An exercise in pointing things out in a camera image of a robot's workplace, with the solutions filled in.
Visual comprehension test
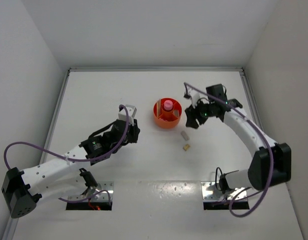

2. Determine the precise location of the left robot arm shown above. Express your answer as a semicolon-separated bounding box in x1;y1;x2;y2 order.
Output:
1;117;140;219

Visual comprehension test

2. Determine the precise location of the metal base plate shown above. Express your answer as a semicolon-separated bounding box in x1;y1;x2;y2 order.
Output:
88;181;114;202
201;181;247;203

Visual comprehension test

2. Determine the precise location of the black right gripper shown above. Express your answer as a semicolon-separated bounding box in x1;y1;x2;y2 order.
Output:
185;98;214;130

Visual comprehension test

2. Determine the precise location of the small yellow eraser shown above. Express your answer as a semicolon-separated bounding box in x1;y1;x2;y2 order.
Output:
183;144;190;151

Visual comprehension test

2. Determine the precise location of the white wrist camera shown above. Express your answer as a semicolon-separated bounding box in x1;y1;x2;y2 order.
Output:
118;104;137;125
184;91;200;108

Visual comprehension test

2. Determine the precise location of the cream pen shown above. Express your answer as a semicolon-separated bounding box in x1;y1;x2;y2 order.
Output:
156;99;160;118

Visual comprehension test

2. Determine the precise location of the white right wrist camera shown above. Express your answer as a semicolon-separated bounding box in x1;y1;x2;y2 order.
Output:
184;91;200;108

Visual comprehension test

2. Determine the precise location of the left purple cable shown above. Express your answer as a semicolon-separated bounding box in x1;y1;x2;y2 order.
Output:
3;104;130;204

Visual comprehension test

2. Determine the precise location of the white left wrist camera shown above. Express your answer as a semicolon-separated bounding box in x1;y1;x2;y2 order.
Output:
118;104;137;125

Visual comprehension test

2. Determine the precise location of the pink capped clear tube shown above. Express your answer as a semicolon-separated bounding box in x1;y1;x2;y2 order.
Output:
163;100;173;112

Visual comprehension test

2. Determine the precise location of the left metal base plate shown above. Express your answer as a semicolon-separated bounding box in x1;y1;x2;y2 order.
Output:
88;181;114;202

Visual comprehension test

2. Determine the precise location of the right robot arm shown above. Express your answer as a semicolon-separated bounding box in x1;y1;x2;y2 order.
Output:
184;83;292;193

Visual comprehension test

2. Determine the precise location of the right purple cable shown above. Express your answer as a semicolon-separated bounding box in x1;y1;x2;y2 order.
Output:
183;82;274;218

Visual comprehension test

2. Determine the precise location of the grey eraser block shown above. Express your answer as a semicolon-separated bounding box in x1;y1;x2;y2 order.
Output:
181;131;190;141

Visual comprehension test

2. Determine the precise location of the orange round desk organizer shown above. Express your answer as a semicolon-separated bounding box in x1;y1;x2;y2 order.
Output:
153;97;182;129

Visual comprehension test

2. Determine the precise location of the purple cable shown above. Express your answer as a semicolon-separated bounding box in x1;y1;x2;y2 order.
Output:
3;104;130;204
183;82;274;218

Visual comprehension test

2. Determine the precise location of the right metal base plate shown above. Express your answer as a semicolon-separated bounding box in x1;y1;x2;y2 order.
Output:
201;181;247;203

